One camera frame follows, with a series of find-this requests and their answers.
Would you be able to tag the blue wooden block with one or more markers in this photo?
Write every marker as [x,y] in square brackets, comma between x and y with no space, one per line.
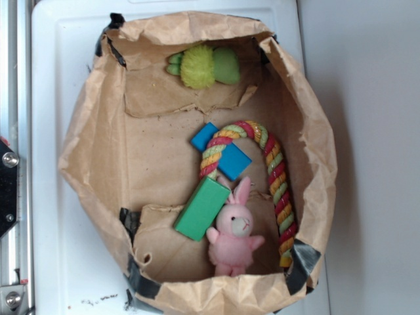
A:
[233,161]

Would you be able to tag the pink plush bunny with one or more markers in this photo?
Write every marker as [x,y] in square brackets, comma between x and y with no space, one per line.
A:
[231,244]

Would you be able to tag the aluminium frame rail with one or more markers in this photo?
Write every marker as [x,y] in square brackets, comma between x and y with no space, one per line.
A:
[17,275]

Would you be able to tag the multicolour twisted rope toy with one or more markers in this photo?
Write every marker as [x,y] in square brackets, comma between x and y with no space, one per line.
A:
[213,145]

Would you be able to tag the brown paper bag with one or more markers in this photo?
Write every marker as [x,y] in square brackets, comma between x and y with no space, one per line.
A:
[127,154]

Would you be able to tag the green wooden block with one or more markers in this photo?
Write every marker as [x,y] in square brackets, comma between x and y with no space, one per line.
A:
[201,209]

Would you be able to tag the green fuzzy plush toy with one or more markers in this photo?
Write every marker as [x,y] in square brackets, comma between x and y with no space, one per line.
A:
[201,66]

